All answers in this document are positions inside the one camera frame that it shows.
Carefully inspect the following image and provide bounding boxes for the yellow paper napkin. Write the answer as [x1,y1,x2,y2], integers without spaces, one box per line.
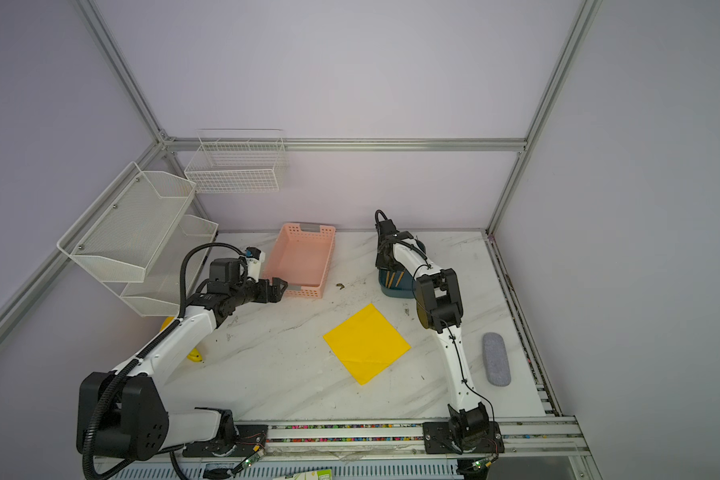
[323,304,411,385]

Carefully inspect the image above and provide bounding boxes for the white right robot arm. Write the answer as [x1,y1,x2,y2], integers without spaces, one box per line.
[374,209,494,453]

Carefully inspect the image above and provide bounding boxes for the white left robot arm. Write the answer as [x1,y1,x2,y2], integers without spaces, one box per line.
[76,243,288,479]

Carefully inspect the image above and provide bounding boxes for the pink perforated plastic basket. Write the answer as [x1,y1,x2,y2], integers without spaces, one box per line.
[263,223,336,299]

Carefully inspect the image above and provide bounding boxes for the teal oval plastic tub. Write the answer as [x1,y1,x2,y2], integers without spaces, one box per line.
[377,239,430,299]

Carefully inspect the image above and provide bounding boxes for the white mesh shelf lower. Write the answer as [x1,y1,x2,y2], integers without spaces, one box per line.
[119,214,218,317]

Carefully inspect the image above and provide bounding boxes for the white mesh shelf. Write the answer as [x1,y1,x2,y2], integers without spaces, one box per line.
[119,214,218,317]
[57,162,196,283]

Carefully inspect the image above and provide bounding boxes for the yellow banana toy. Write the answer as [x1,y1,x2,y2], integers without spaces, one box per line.
[159,317,203,363]

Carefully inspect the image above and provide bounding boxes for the white mesh shelf upper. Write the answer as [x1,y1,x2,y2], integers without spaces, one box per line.
[57,162,196,283]

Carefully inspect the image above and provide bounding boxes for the grey oval case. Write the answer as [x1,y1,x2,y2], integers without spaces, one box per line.
[482,332,512,387]

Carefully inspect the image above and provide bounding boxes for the white wire wall basket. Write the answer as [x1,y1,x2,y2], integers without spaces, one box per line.
[184,129,289,194]

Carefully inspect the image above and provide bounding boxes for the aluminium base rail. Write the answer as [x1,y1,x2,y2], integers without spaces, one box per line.
[143,415,592,463]

